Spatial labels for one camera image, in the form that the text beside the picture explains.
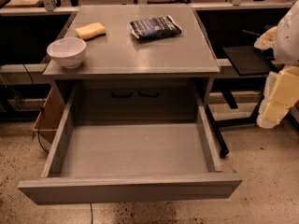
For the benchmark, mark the black drawer handle right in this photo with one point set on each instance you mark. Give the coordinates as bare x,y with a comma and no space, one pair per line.
150,93

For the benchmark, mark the black drawer handle left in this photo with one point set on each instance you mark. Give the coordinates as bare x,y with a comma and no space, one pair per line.
122,93

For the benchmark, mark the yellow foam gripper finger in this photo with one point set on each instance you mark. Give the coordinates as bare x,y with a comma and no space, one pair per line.
280,94

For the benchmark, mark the white bowl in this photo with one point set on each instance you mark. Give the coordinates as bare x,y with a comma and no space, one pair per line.
68,52

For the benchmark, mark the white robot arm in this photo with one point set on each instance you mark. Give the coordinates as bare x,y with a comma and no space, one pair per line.
283,39

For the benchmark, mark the grey cabinet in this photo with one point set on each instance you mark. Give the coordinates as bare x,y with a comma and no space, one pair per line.
118,60

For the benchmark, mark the black table leg frame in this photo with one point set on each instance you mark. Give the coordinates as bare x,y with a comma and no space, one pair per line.
222,109

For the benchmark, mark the yellow sponge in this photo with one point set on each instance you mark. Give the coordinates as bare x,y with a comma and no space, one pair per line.
90,31

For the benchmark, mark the grey open top drawer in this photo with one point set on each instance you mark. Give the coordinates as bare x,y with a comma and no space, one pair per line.
111,162

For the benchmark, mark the blue chip bag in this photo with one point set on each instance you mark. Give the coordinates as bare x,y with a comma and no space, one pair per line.
155,28

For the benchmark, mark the black drawer handle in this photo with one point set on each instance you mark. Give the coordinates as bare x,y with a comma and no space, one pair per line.
122,93
150,93

